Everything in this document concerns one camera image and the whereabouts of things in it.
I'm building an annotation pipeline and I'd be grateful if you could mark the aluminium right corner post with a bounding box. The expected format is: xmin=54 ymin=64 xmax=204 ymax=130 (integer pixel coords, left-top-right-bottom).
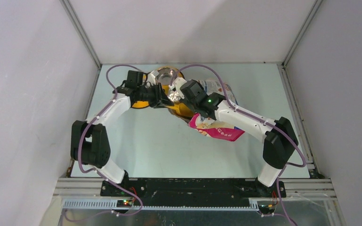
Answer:
xmin=282 ymin=0 xmax=324 ymax=67

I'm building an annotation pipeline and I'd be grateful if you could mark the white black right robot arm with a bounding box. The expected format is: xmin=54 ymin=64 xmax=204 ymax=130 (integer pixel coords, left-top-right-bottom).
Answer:
xmin=172 ymin=78 xmax=298 ymax=197

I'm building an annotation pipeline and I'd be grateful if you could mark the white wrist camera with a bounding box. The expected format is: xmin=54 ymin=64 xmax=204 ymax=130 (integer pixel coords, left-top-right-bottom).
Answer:
xmin=146 ymin=70 xmax=159 ymax=85
xmin=169 ymin=77 xmax=187 ymax=98

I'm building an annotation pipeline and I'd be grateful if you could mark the colourful cat food bag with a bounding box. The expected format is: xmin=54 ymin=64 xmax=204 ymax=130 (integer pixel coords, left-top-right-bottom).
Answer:
xmin=168 ymin=78 xmax=246 ymax=143

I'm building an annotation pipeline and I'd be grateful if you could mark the yellow plastic food scoop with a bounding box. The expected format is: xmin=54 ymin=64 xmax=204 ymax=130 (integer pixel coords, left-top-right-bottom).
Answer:
xmin=166 ymin=102 xmax=195 ymax=120

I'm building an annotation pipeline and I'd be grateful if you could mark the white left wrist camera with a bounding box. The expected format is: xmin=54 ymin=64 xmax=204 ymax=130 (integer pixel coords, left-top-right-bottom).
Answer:
xmin=146 ymin=70 xmax=159 ymax=85

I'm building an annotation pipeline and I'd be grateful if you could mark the grey slotted cable duct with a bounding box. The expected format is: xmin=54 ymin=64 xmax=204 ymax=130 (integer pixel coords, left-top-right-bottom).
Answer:
xmin=61 ymin=199 xmax=260 ymax=211

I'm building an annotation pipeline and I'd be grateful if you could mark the aluminium front frame rail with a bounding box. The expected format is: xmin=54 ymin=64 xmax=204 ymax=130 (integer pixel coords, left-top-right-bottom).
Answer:
xmin=53 ymin=178 xmax=345 ymax=226

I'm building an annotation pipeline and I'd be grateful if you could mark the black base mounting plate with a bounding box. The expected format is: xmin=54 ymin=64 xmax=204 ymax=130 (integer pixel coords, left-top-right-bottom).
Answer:
xmin=100 ymin=178 xmax=286 ymax=208

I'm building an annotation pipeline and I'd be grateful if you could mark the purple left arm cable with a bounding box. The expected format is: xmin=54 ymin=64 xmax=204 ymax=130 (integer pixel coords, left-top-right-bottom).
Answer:
xmin=63 ymin=64 xmax=149 ymax=223

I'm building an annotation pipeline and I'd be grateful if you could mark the aluminium corner post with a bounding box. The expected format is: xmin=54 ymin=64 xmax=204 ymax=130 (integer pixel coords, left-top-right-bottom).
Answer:
xmin=282 ymin=0 xmax=324 ymax=67
xmin=60 ymin=0 xmax=102 ymax=69

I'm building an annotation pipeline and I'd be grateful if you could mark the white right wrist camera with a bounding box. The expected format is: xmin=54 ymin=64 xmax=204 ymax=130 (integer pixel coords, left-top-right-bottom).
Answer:
xmin=169 ymin=77 xmax=187 ymax=98

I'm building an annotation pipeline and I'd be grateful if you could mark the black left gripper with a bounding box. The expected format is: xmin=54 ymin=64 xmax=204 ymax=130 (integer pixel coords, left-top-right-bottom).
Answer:
xmin=137 ymin=82 xmax=173 ymax=109

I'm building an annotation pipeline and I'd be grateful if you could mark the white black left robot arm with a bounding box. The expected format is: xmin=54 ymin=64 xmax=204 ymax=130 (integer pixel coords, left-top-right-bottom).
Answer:
xmin=70 ymin=70 xmax=173 ymax=196

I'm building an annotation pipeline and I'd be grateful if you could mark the aluminium left corner post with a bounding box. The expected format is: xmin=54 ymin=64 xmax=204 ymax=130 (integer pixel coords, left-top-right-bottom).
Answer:
xmin=60 ymin=0 xmax=102 ymax=69

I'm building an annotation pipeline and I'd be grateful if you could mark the yellow double pet bowl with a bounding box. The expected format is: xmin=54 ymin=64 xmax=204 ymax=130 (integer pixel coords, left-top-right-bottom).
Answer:
xmin=132 ymin=66 xmax=178 ymax=109

